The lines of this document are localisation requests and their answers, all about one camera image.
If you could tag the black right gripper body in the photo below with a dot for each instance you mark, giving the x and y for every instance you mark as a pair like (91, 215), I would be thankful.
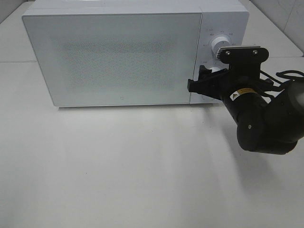
(232, 86)

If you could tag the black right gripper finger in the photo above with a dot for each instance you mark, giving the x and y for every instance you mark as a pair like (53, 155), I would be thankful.
(204, 72)
(207, 84)

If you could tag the white microwave knob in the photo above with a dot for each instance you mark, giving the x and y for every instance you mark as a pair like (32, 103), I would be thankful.
(214, 69)
(220, 41)

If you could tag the white microwave door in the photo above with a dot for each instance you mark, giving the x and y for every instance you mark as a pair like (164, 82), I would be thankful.
(104, 60)

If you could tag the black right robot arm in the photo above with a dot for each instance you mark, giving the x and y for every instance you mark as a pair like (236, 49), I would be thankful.
(269, 114)

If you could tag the white microwave oven body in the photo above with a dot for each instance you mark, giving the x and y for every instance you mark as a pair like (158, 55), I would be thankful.
(218, 17)

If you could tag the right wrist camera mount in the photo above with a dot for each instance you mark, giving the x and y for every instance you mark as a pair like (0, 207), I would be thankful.
(243, 60)

